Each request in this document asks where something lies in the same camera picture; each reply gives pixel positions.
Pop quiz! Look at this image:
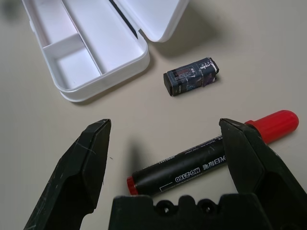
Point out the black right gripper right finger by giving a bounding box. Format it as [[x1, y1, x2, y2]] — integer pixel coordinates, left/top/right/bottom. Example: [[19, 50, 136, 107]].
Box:
[[218, 117, 307, 230]]

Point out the black marker with red cap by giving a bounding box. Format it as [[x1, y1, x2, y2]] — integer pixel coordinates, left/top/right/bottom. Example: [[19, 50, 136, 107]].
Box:
[[126, 109, 300, 195]]

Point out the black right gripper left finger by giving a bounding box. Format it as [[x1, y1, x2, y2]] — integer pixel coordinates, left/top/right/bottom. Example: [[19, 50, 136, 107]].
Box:
[[23, 118, 112, 230]]

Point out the white plastic pencil case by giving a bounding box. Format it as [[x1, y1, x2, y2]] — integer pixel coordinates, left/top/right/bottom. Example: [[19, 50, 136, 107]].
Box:
[[21, 0, 189, 103]]

